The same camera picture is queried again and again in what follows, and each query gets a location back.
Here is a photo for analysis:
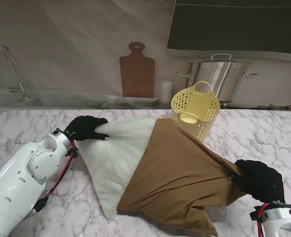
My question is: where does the white pillow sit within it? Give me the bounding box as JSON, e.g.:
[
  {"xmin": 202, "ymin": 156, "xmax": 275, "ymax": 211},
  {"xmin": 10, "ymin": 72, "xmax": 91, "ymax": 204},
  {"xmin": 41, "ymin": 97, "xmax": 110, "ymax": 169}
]
[{"xmin": 76, "ymin": 117, "xmax": 157, "ymax": 222}]

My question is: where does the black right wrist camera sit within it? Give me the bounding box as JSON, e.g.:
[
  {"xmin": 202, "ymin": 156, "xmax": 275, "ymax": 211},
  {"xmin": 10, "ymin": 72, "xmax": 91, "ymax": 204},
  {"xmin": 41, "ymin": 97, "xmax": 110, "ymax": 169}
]
[{"xmin": 249, "ymin": 208, "xmax": 262, "ymax": 221}]

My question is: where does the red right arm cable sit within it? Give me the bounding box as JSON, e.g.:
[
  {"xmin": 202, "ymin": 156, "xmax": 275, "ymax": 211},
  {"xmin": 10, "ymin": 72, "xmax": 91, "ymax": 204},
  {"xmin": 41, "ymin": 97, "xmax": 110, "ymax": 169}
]
[{"xmin": 257, "ymin": 203, "xmax": 272, "ymax": 237}]

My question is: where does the chrome kitchen faucet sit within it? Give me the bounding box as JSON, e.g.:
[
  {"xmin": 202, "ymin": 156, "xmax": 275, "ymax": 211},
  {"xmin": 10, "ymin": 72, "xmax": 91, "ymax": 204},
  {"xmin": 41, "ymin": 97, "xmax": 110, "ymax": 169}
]
[{"xmin": 2, "ymin": 45, "xmax": 30, "ymax": 101}]

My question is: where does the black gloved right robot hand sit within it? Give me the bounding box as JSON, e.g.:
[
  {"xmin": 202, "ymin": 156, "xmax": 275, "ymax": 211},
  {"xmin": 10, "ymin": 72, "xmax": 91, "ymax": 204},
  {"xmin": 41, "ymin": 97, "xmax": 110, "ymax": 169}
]
[{"xmin": 233, "ymin": 159, "xmax": 286, "ymax": 203}]

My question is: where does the yellow perforated laundry basket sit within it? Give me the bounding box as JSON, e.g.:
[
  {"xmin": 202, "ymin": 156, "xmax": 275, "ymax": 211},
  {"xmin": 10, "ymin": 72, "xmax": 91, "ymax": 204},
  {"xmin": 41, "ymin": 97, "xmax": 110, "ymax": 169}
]
[{"xmin": 171, "ymin": 80, "xmax": 221, "ymax": 143}]

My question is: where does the red left arm cable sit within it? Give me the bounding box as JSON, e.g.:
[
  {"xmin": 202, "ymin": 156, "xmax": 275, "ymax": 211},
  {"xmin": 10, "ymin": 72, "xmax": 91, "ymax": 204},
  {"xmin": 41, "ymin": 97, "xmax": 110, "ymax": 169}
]
[{"xmin": 31, "ymin": 139, "xmax": 76, "ymax": 213}]

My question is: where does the brown pillowcase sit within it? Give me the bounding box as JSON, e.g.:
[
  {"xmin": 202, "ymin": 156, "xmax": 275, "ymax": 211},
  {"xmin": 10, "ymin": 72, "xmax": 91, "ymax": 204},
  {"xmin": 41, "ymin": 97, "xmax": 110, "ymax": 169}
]
[{"xmin": 117, "ymin": 118, "xmax": 247, "ymax": 237}]

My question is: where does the stack of white plates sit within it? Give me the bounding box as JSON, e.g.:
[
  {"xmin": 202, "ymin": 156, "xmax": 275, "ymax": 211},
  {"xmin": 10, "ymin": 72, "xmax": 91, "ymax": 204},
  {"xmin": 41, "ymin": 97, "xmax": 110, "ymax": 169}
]
[{"xmin": 113, "ymin": 96, "xmax": 161, "ymax": 107}]

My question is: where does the black stove grate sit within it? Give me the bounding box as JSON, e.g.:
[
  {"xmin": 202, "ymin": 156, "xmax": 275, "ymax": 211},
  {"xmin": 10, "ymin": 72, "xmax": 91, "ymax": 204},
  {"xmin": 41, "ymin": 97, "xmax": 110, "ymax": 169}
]
[{"xmin": 257, "ymin": 103, "xmax": 291, "ymax": 111}]

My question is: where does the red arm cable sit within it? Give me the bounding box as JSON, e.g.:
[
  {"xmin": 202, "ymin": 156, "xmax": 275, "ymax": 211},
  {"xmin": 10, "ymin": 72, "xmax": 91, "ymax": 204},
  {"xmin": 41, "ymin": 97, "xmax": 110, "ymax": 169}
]
[
  {"xmin": 257, "ymin": 203, "xmax": 272, "ymax": 237},
  {"xmin": 31, "ymin": 139, "xmax": 76, "ymax": 213}
]

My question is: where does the large steel stockpot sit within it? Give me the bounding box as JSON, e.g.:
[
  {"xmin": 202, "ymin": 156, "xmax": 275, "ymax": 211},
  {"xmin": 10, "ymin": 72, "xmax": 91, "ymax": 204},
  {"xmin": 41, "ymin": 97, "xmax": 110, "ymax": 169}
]
[{"xmin": 176, "ymin": 53, "xmax": 259, "ymax": 104}]

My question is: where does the brown wooden cutting board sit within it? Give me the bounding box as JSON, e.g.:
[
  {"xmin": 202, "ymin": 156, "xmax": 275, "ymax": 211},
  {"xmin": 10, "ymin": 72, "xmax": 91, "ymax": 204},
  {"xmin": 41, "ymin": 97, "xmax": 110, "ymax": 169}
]
[{"xmin": 119, "ymin": 41, "xmax": 156, "ymax": 98}]

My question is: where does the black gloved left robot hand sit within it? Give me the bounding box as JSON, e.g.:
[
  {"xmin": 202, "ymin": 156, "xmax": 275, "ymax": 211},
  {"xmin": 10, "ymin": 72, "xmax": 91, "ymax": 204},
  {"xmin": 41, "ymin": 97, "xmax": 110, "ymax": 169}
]
[{"xmin": 63, "ymin": 115, "xmax": 109, "ymax": 142}]

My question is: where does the steel kitchen sink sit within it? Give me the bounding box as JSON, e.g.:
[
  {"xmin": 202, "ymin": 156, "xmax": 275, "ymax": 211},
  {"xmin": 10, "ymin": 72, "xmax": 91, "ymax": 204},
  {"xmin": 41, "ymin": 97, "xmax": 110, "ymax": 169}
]
[{"xmin": 0, "ymin": 96, "xmax": 110, "ymax": 109}]

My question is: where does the dark range hood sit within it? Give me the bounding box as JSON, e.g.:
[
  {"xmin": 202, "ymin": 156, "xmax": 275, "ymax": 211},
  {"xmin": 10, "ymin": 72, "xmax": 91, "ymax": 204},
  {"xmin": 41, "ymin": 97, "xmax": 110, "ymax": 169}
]
[{"xmin": 165, "ymin": 0, "xmax": 291, "ymax": 56}]

